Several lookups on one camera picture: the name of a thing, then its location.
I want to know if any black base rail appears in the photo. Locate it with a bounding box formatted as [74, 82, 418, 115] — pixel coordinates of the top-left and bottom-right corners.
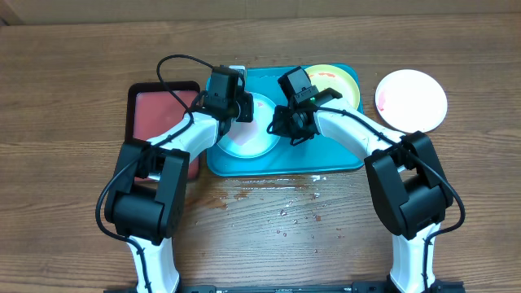
[104, 280, 466, 293]

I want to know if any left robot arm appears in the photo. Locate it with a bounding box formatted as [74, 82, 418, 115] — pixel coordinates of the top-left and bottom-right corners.
[94, 66, 254, 292]

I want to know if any black tray with red water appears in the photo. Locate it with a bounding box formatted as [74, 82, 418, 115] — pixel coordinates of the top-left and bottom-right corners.
[125, 81, 200, 181]

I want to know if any light blue plate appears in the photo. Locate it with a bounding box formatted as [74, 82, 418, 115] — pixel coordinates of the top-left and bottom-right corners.
[217, 93, 280, 159]

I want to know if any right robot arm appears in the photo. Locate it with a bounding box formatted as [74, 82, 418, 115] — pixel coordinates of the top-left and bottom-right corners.
[267, 67, 463, 292]

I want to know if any teal plastic tray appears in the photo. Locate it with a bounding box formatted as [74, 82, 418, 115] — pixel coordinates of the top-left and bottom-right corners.
[207, 67, 363, 177]

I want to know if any yellow-green plate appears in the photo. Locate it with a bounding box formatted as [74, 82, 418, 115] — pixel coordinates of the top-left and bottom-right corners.
[305, 64, 360, 110]

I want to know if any white plate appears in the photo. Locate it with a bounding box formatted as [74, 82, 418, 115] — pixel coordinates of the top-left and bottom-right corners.
[374, 69, 448, 133]

